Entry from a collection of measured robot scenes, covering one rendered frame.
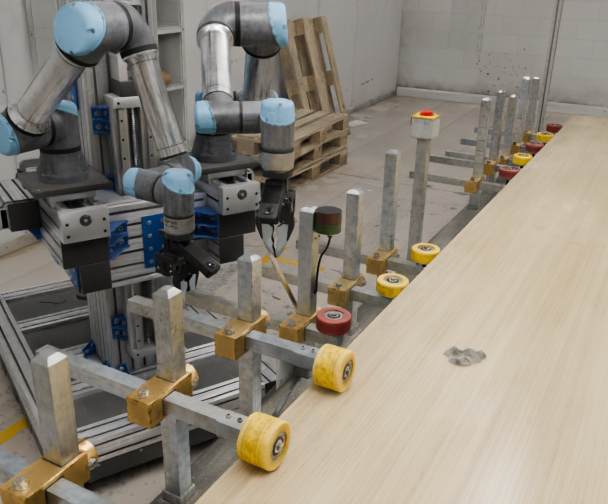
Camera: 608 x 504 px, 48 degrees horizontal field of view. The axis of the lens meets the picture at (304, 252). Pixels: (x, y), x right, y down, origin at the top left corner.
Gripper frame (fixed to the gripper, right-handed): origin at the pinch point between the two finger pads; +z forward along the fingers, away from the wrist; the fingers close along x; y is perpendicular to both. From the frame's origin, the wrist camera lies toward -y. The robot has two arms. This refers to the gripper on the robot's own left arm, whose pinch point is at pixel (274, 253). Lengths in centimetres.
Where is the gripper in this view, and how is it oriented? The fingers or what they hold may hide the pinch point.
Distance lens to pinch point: 161.5
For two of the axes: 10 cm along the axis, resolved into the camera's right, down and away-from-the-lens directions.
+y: 1.5, -3.8, 9.1
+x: -9.9, -0.8, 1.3
